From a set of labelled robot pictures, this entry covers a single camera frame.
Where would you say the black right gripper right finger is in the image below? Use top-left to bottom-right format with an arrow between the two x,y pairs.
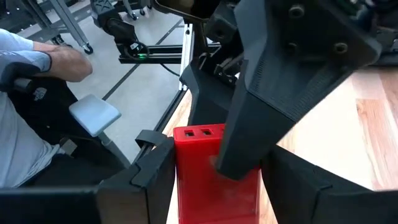
261,144 -> 371,224

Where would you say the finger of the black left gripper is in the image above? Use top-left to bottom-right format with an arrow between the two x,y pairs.
216,0 -> 383,181
179,58 -> 247,127

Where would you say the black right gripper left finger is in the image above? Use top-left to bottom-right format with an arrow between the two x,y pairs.
95,136 -> 177,224

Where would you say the large red USB charger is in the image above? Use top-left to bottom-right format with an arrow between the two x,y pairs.
173,123 -> 261,224

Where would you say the grey armrest office chair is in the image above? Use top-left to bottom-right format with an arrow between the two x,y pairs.
68,94 -> 131,169

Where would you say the black table clamp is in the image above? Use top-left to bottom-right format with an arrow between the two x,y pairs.
134,129 -> 168,149

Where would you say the black device green light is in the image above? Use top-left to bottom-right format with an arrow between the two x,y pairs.
90,0 -> 150,63

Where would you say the person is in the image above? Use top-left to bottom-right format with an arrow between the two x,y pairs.
0,27 -> 125,189

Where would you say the person's hand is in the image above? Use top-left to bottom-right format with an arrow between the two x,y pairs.
34,42 -> 94,83

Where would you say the grey cart leg with caster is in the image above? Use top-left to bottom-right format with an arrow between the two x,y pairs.
27,0 -> 94,55

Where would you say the white aluminium post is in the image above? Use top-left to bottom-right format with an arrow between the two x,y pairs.
179,23 -> 194,91

